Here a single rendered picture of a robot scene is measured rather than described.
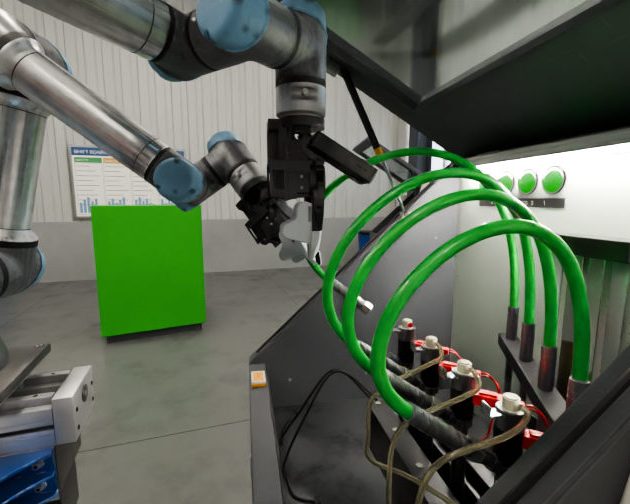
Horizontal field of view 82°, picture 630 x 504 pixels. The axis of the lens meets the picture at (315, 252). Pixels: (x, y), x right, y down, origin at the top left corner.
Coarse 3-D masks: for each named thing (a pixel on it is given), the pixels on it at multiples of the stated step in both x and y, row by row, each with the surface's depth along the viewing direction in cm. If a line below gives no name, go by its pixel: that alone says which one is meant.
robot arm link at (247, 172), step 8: (240, 168) 73; (248, 168) 73; (256, 168) 74; (232, 176) 74; (240, 176) 73; (248, 176) 72; (256, 176) 73; (264, 176) 74; (232, 184) 75; (240, 184) 73; (240, 192) 74
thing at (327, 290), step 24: (456, 168) 49; (504, 192) 50; (360, 216) 47; (528, 240) 52; (336, 264) 47; (528, 264) 53; (528, 288) 54; (528, 312) 54; (528, 336) 54; (528, 360) 55
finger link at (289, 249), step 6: (282, 240) 69; (288, 240) 68; (282, 246) 68; (288, 246) 68; (294, 246) 67; (300, 246) 66; (306, 246) 66; (282, 252) 68; (288, 252) 68; (294, 252) 67; (300, 252) 67; (306, 252) 66; (282, 258) 68; (288, 258) 68
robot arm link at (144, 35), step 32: (32, 0) 37; (64, 0) 37; (96, 0) 39; (128, 0) 41; (160, 0) 45; (96, 32) 42; (128, 32) 43; (160, 32) 45; (160, 64) 49; (192, 64) 49
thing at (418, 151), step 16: (368, 160) 64; (384, 160) 64; (448, 160) 62; (464, 160) 61; (512, 240) 61; (512, 256) 62; (320, 272) 68; (512, 272) 62; (512, 288) 62; (512, 304) 63
